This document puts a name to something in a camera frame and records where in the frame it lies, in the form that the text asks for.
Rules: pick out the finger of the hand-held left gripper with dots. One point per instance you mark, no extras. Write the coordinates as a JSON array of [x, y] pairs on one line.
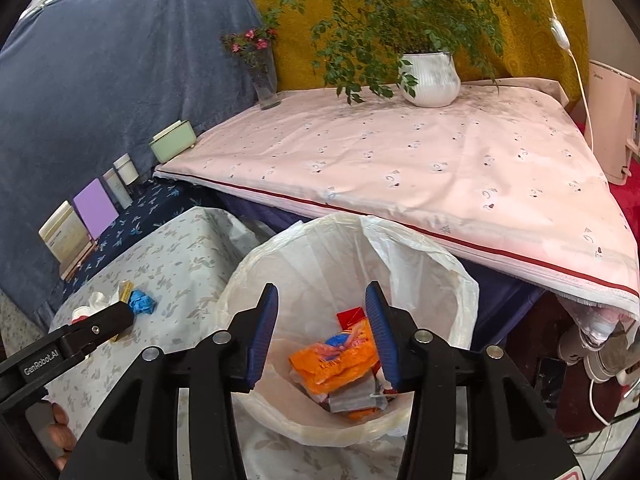
[[95, 330]]

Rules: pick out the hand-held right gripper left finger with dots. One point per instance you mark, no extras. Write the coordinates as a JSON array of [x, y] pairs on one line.
[[262, 330]]

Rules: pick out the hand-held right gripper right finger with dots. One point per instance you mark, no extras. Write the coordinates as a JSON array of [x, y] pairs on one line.
[[380, 340]]

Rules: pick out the red cardboard box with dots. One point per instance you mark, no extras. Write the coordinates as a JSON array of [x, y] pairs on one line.
[[350, 317]]

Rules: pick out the gold wrapper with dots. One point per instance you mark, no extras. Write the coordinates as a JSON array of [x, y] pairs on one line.
[[125, 290]]

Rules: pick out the blue wrapper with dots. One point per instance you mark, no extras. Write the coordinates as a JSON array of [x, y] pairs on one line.
[[140, 302]]

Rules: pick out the orange plastic bag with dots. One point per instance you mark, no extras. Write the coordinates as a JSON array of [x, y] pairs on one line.
[[330, 365]]

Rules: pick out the trash bin with white liner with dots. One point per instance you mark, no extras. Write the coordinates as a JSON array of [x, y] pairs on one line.
[[320, 260]]

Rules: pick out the person's left hand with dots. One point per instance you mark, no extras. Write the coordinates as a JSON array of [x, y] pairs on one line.
[[62, 432]]

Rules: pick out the white crumpled tissue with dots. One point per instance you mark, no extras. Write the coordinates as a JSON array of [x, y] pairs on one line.
[[100, 301]]

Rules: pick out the wooden stand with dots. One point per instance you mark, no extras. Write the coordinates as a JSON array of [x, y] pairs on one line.
[[80, 261]]

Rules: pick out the beige box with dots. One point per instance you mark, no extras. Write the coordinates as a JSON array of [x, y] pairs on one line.
[[62, 232]]

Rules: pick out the light blue floral tablecloth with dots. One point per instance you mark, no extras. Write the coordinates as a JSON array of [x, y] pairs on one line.
[[175, 260]]

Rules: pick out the purple card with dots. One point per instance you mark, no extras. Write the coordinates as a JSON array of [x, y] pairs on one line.
[[95, 207]]

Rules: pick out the dark blue floral cloth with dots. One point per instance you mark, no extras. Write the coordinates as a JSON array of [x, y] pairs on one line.
[[145, 215]]

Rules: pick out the white jar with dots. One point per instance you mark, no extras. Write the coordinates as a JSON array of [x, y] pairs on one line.
[[126, 170]]

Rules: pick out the pink printed cloth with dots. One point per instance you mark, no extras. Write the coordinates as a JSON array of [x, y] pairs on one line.
[[400, 170]]

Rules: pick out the white round plastic device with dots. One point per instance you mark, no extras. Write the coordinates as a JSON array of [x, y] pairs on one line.
[[570, 345]]

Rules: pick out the pale green box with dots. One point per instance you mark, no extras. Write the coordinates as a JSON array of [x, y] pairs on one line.
[[172, 147]]

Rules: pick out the glass vase with pink flowers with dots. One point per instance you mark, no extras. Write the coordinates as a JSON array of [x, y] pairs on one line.
[[265, 90]]

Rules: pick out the blue backdrop cloth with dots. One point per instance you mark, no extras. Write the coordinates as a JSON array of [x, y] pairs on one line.
[[125, 85]]

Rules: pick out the green plant in white pot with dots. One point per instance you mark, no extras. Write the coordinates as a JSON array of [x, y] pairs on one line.
[[432, 80]]

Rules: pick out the pale plastic appliance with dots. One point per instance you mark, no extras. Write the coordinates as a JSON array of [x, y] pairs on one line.
[[610, 120]]

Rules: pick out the yellow backdrop cloth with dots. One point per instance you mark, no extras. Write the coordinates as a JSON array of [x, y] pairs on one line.
[[525, 50]]

